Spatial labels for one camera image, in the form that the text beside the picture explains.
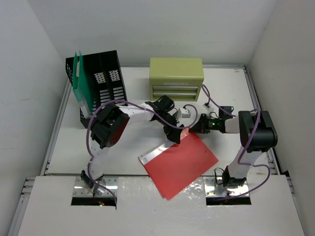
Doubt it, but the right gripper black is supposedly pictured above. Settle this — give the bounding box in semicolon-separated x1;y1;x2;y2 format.
189;114;221;134

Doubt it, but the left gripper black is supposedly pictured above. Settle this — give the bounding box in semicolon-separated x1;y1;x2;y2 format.
158;111;184;144

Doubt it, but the green metal drawer toolbox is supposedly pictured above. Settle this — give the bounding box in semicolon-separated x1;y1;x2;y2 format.
149;57;204;102

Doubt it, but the red folder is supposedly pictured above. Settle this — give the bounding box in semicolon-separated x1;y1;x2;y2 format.
138;129;219;200

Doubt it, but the black three-slot file organizer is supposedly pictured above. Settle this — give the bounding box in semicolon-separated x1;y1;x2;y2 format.
65;50;127;128

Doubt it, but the green notebook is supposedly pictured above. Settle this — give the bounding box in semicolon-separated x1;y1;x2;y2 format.
72;51;95;119

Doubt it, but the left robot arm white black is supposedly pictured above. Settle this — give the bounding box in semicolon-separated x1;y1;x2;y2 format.
81;95;186;189

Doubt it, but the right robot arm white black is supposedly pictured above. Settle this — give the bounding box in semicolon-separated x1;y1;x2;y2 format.
189;106;278;188

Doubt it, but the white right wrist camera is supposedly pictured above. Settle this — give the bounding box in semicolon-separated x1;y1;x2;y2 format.
203;103;214;113

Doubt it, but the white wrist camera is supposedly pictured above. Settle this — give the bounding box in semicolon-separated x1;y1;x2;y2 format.
176;108;191;120
203;103;214;113

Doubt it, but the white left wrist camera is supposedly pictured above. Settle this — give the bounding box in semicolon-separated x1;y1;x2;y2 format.
176;108;191;120

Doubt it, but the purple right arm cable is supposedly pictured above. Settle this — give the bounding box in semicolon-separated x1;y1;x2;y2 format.
201;84;271;199

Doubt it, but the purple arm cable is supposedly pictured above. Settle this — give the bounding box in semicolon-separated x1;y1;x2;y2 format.
201;84;271;199
86;99;198;205

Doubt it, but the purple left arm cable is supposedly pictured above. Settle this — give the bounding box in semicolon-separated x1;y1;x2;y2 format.
86;99;198;205

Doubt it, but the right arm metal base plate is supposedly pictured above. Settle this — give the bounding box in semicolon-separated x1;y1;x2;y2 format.
203;176;249;198

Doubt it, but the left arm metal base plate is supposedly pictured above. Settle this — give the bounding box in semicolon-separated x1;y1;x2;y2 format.
72;176;118;198

